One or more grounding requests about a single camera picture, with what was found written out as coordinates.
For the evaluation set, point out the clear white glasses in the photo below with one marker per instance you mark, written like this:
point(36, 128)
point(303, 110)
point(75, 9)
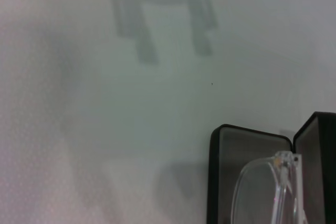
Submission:
point(282, 182)

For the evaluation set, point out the black glasses case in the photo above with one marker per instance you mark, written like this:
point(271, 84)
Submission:
point(228, 155)

